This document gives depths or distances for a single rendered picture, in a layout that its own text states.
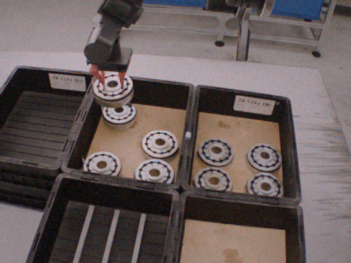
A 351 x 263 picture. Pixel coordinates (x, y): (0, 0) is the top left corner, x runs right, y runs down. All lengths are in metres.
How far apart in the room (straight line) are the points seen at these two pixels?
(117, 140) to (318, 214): 0.66
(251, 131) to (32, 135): 0.68
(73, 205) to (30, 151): 0.24
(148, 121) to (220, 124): 0.22
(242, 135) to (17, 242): 0.74
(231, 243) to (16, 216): 0.63
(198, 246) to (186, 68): 0.89
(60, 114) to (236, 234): 0.66
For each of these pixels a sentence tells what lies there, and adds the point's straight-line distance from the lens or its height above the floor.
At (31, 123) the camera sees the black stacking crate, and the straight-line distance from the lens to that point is 1.25.
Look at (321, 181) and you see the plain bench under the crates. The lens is 1.35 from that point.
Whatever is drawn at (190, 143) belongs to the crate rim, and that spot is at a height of 0.93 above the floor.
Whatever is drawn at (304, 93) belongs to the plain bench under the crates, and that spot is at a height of 0.70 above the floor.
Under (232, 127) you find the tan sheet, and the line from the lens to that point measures 1.22.
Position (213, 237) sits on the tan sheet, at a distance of 0.98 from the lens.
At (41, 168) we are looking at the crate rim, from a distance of 0.99.
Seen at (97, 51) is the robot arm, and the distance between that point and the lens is 0.82.
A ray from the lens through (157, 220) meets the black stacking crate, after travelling 0.99.
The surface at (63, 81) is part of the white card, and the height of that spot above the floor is 0.89.
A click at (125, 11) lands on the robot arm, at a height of 1.28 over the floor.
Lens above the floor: 1.68
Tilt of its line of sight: 46 degrees down
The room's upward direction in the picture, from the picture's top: 4 degrees clockwise
